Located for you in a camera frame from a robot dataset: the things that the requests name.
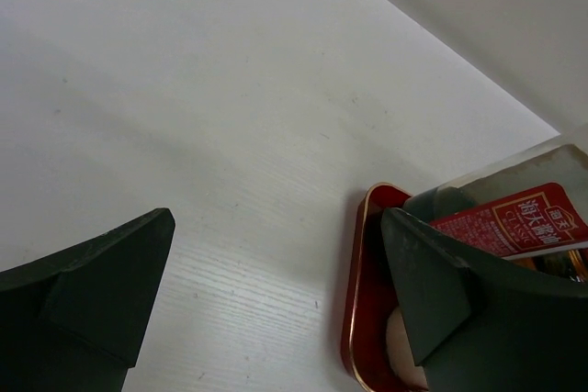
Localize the soy sauce bottle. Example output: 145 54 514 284
402 126 587 258

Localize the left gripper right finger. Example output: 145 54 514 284
380 208 587 391

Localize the red lid chili sauce jar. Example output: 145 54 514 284
511 248 588 283

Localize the red rectangular tray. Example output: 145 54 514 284
340 183 421 391

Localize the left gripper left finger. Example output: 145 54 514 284
1 208 175 391

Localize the black top pepper grinder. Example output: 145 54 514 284
386 308 428 391

